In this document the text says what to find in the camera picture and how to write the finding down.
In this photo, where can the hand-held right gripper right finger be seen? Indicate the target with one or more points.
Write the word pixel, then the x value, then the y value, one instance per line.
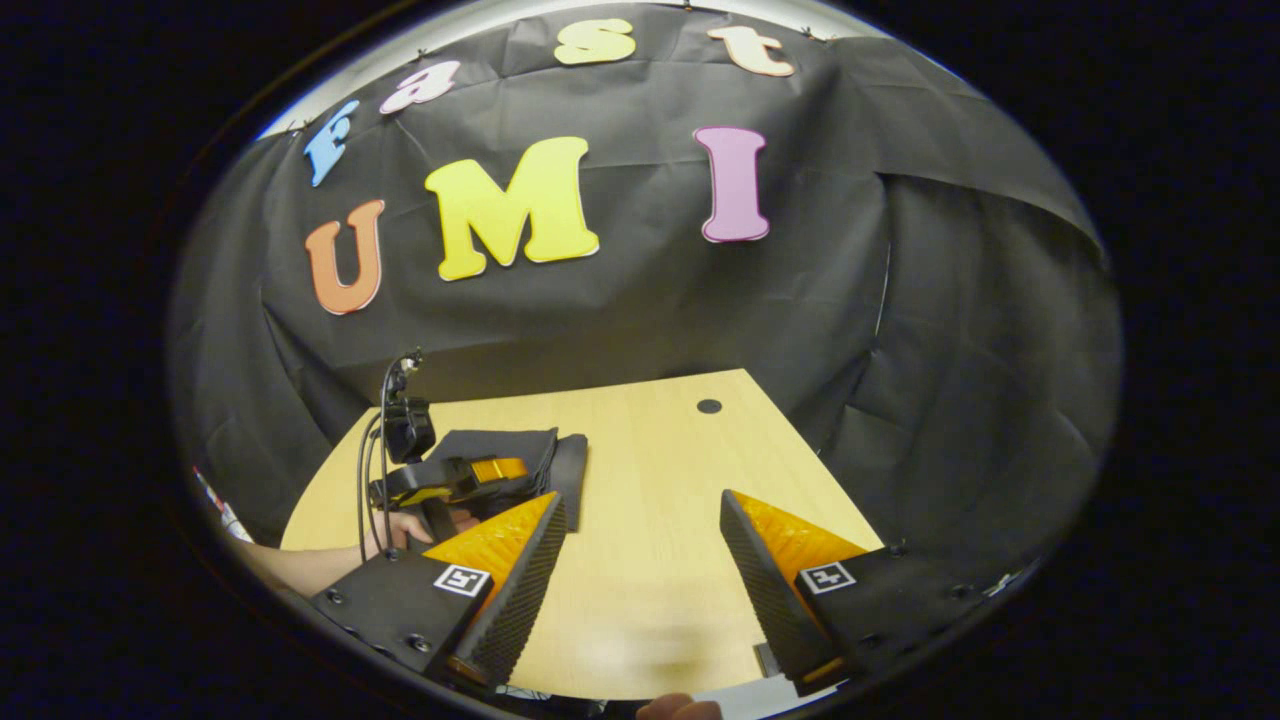
pixel 765 590

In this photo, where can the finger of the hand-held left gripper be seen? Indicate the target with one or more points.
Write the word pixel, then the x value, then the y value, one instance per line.
pixel 498 470

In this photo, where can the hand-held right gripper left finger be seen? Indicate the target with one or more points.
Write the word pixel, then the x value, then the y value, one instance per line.
pixel 515 600

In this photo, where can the dark grey jeans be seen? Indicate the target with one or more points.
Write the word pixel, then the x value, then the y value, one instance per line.
pixel 500 442

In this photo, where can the black backdrop cloth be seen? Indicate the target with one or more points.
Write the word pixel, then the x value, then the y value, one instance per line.
pixel 640 310

